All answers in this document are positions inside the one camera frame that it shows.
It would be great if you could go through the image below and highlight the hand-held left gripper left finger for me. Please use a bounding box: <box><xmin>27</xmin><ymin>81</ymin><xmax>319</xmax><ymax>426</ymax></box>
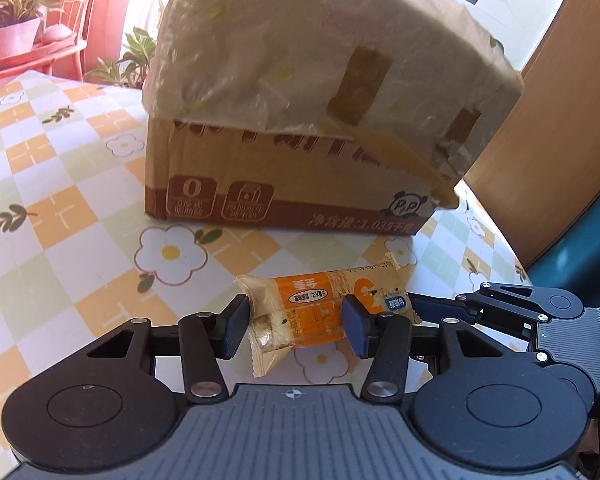
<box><xmin>61</xmin><ymin>293</ymin><xmax>252</xmax><ymax>406</ymax></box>

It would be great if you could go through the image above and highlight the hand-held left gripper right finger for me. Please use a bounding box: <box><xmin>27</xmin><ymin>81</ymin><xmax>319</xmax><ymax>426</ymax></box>
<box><xmin>341</xmin><ymin>295</ymin><xmax>527</xmax><ymax>404</ymax></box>

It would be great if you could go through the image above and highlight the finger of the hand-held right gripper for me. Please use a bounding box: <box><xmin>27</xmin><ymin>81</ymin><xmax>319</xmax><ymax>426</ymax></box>
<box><xmin>455</xmin><ymin>282</ymin><xmax>543</xmax><ymax>319</ymax></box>
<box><xmin>410</xmin><ymin>293</ymin><xmax>532</xmax><ymax>352</ymax></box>

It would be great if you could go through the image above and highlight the orange snack bar packet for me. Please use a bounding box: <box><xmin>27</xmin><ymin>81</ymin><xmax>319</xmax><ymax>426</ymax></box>
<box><xmin>235</xmin><ymin>264</ymin><xmax>420</xmax><ymax>324</ymax></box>
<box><xmin>249</xmin><ymin>310</ymin><xmax>348</xmax><ymax>380</ymax></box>

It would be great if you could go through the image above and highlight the brown cardboard box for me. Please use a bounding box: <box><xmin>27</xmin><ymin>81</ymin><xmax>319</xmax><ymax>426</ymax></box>
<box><xmin>141</xmin><ymin>0</ymin><xmax>525</xmax><ymax>239</ymax></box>

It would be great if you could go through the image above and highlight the teal chair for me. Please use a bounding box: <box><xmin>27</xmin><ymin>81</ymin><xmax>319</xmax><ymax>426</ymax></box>
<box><xmin>527</xmin><ymin>170</ymin><xmax>600</xmax><ymax>307</ymax></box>

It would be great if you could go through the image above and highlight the wooden door panel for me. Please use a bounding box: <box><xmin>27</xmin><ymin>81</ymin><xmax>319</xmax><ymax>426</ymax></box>
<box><xmin>464</xmin><ymin>0</ymin><xmax>600</xmax><ymax>269</ymax></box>

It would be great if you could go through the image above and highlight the checkered floral tablecloth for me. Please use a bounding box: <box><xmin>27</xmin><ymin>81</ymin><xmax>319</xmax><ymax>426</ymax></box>
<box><xmin>0</xmin><ymin>69</ymin><xmax>532</xmax><ymax>413</ymax></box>

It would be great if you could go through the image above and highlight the printed wall tapestry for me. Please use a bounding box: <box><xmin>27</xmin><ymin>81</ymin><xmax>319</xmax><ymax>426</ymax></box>
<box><xmin>0</xmin><ymin>0</ymin><xmax>181</xmax><ymax>102</ymax></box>

